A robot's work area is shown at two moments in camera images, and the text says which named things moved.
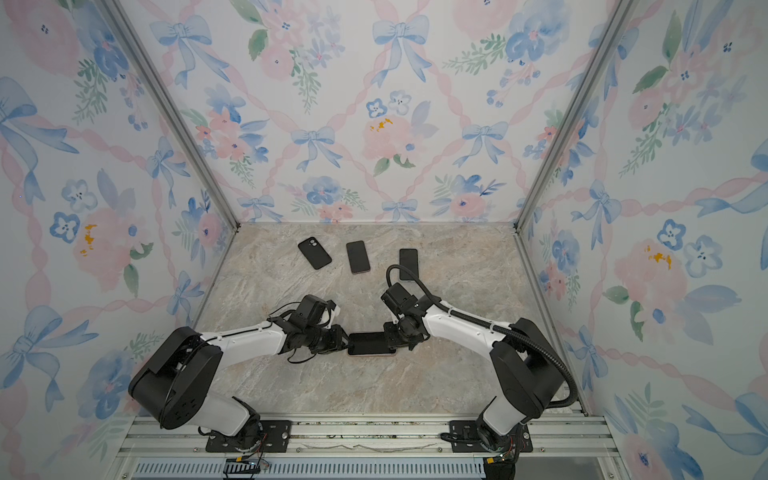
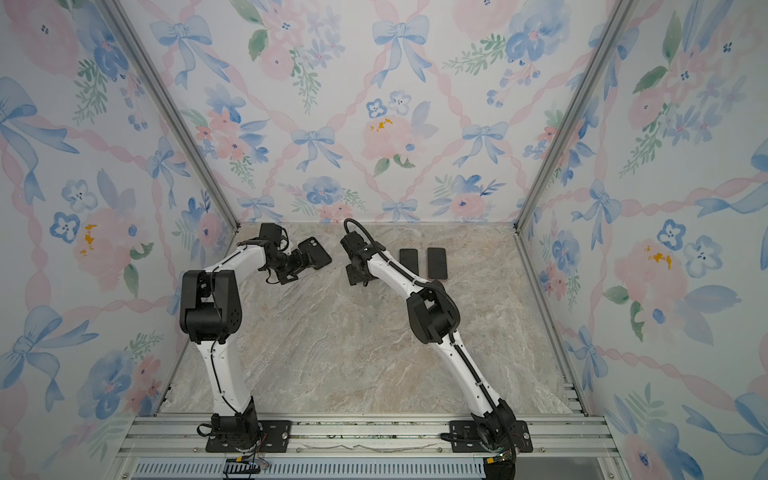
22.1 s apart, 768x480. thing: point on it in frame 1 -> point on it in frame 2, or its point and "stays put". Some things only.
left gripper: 338,343 -> 300,266
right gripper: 394,343 -> 350,274
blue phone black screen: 408,257 stays put
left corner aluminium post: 126,31 stays put
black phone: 371,343 -> 437,263
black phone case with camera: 315,253 stays put
